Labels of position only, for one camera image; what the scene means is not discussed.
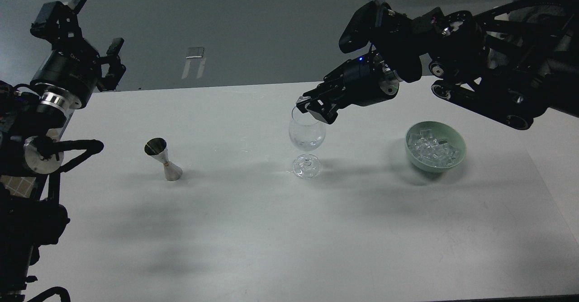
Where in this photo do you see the beige checked cloth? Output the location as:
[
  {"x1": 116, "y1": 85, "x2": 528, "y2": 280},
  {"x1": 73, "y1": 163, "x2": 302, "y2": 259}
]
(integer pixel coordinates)
[{"x1": 1, "y1": 151, "x2": 62, "y2": 199}]

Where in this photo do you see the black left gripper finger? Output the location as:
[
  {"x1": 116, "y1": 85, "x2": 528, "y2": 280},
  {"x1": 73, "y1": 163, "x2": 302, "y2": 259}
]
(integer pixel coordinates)
[
  {"x1": 96, "y1": 38, "x2": 126, "y2": 91},
  {"x1": 30, "y1": 0, "x2": 88, "y2": 56}
]

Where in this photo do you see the steel cocktail jigger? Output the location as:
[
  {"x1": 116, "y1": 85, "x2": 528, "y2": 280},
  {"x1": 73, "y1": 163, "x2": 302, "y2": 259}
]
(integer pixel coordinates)
[{"x1": 143, "y1": 137, "x2": 183, "y2": 182}]

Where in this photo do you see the clear ice cubes pile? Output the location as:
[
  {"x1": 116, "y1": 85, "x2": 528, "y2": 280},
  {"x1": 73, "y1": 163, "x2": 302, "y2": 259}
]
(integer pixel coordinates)
[{"x1": 407, "y1": 129, "x2": 463, "y2": 169}]

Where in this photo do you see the clear wine glass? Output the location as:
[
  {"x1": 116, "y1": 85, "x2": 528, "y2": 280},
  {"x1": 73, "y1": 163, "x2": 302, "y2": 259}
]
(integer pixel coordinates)
[{"x1": 288, "y1": 108, "x2": 326, "y2": 179}]

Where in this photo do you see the silver floor socket plate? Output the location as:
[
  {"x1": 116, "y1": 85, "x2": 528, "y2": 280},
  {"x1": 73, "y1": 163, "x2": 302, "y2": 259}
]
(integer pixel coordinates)
[{"x1": 185, "y1": 47, "x2": 205, "y2": 60}]

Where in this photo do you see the green bowl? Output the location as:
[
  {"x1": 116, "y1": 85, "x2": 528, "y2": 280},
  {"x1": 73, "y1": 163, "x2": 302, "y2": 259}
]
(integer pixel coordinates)
[{"x1": 404, "y1": 121, "x2": 466, "y2": 174}]

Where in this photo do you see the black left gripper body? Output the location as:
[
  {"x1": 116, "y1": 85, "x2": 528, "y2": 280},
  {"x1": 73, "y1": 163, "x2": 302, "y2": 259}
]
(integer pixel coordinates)
[{"x1": 31, "y1": 49, "x2": 103, "y2": 109}]

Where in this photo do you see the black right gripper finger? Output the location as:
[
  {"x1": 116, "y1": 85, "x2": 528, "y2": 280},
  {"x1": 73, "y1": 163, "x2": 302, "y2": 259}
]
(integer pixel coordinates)
[
  {"x1": 296, "y1": 60, "x2": 358, "y2": 106},
  {"x1": 305, "y1": 96, "x2": 349, "y2": 125}
]

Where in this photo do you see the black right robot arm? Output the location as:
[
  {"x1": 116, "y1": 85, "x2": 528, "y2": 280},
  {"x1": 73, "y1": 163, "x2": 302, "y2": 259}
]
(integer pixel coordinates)
[{"x1": 296, "y1": 0, "x2": 578, "y2": 130}]

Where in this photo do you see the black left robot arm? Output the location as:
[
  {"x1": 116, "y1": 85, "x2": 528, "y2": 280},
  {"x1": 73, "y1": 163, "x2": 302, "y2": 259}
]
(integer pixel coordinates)
[{"x1": 0, "y1": 0, "x2": 126, "y2": 302}]

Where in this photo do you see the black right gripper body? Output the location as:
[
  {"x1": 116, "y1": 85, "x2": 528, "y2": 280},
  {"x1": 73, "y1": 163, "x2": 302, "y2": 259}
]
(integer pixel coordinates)
[{"x1": 338, "y1": 53, "x2": 401, "y2": 108}]

